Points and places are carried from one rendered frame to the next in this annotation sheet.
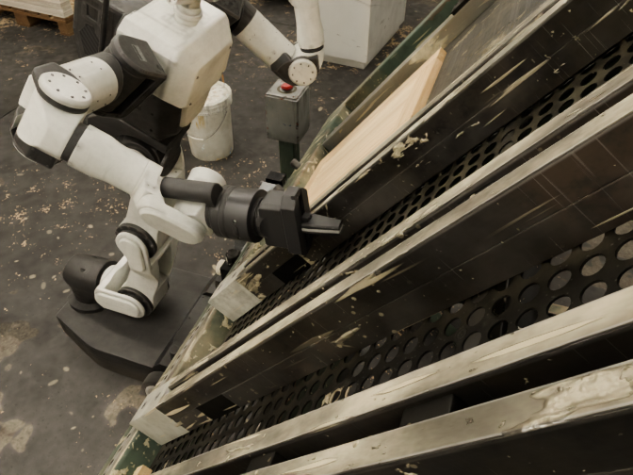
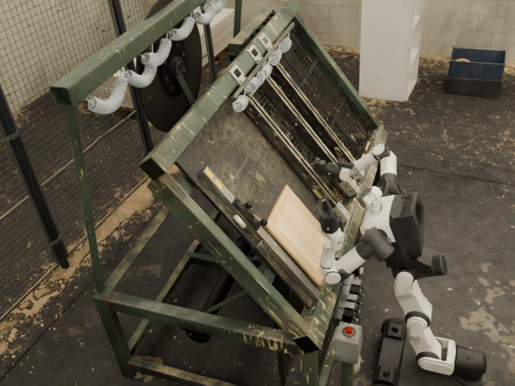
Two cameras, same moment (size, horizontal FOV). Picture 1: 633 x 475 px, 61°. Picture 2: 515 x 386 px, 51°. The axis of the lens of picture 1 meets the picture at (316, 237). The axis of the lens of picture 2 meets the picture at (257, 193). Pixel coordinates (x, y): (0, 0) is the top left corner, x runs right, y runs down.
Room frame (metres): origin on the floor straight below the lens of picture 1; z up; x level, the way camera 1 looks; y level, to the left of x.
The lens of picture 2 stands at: (3.43, -0.18, 3.16)
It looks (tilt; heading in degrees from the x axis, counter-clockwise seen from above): 37 degrees down; 184
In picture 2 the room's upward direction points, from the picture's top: 6 degrees counter-clockwise
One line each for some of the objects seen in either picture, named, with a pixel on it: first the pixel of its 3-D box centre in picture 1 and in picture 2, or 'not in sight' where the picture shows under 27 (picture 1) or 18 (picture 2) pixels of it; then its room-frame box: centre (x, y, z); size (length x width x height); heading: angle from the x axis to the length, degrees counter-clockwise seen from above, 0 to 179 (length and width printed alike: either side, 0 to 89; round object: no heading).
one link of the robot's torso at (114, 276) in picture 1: (133, 286); (437, 354); (1.36, 0.69, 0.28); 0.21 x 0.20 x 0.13; 71
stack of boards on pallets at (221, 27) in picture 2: not in sight; (165, 56); (-3.70, -1.69, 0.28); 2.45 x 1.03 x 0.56; 155
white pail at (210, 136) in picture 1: (207, 113); not in sight; (2.69, 0.61, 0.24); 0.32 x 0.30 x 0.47; 155
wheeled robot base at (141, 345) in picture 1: (145, 304); (430, 361); (1.34, 0.66, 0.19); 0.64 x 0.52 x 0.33; 71
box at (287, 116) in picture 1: (287, 112); (348, 343); (1.67, 0.10, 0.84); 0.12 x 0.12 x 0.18; 70
